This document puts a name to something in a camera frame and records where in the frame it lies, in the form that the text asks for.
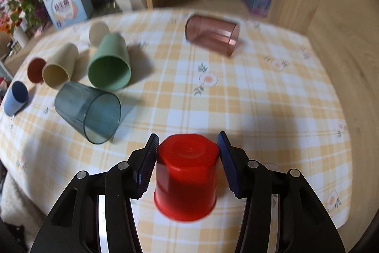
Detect blue plastic cup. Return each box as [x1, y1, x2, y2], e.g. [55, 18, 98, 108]
[2, 81, 28, 117]

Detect yellow plaid tablecloth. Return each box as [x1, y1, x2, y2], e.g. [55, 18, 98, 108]
[0, 8, 354, 253]

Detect transparent brown cup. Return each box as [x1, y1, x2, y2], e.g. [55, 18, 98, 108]
[185, 14, 240, 57]

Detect pink plastic cup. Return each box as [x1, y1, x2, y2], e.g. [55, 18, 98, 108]
[27, 57, 46, 83]

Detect transparent teal cup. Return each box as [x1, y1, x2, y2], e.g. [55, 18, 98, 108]
[54, 81, 122, 144]

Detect beige plastic cup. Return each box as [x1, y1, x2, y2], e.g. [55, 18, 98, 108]
[42, 42, 79, 89]

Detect white plastic cup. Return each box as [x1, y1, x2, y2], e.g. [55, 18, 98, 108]
[87, 21, 110, 46]

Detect red plastic cup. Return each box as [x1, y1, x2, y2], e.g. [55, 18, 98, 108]
[154, 134, 220, 222]

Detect green plastic cup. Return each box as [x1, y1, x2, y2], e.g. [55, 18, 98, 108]
[87, 33, 132, 92]

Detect light blue product box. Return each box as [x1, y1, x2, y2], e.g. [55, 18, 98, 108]
[43, 0, 94, 30]

